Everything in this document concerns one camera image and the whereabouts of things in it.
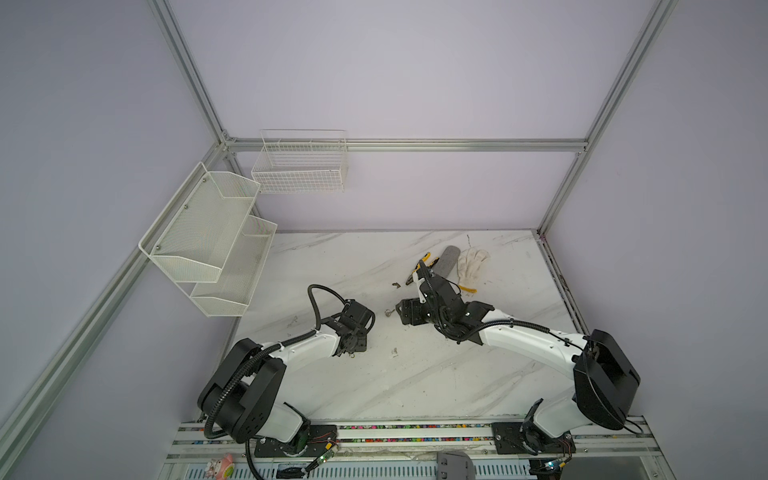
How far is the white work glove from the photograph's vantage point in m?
1.06

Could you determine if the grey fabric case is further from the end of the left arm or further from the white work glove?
the end of the left arm

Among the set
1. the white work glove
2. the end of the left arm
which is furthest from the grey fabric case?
the end of the left arm

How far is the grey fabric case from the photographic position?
1076 mm

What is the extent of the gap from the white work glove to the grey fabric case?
0.05 ft
